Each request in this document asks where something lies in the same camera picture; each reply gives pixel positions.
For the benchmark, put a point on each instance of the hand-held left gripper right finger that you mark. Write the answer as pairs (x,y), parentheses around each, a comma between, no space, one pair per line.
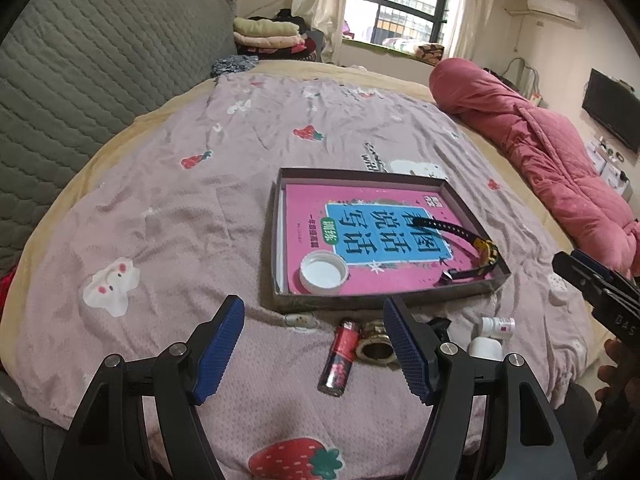
(405,350)

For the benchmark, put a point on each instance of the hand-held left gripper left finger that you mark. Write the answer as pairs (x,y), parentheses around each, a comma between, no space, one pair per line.
(220,350)

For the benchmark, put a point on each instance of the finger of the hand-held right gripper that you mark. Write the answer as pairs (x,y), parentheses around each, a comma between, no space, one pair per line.
(575,272)
(592,262)

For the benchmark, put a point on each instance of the shallow grey cardboard box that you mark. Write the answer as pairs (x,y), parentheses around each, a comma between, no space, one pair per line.
(380,305)

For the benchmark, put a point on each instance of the red and black lighter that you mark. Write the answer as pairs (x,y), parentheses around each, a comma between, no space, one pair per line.
(340,360)

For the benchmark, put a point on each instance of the white earbuds case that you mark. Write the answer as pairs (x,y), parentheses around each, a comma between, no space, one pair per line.
(484,349)

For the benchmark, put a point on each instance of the small white spray bottle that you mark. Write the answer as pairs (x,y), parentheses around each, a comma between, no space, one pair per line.
(495,326)

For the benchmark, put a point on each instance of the person's right hand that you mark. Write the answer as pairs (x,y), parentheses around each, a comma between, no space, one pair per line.
(611,365)

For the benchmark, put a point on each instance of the pink children's book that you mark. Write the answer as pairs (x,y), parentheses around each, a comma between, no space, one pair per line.
(400,265)

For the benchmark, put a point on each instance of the pink quilted duvet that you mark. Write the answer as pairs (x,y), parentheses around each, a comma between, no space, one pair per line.
(550,160)

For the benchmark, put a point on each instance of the printed pink bedsheet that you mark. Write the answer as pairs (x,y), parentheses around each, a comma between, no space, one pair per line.
(200,240)

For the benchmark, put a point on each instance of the white plastic bottle cap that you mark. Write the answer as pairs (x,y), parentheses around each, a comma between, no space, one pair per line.
(324,272)

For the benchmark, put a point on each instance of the black and yellow wristwatch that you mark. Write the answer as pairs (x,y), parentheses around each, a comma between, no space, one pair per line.
(452,230)

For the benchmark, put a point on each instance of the black flat television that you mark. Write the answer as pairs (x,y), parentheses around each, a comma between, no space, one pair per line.
(612,110)

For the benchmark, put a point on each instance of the patterned cushions on windowsill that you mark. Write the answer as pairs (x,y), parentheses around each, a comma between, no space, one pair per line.
(415,47)

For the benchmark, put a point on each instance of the cream curtain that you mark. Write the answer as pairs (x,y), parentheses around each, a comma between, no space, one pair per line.
(470,10)
(320,10)

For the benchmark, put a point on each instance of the dark patterned cloth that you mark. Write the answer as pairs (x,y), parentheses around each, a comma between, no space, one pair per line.
(234,66)

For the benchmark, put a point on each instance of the grey quilted sofa cover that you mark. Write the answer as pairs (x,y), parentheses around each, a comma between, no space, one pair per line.
(75,85)

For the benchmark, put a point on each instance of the stack of folded clothes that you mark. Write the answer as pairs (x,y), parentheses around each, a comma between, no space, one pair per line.
(267,37)

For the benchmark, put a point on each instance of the metal frame chair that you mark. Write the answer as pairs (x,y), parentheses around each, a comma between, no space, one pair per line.
(522,77)

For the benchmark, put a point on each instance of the white wall air conditioner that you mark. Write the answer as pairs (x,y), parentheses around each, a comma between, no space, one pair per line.
(552,7)

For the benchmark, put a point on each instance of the window with dark frame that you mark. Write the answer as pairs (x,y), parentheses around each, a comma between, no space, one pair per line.
(400,0)

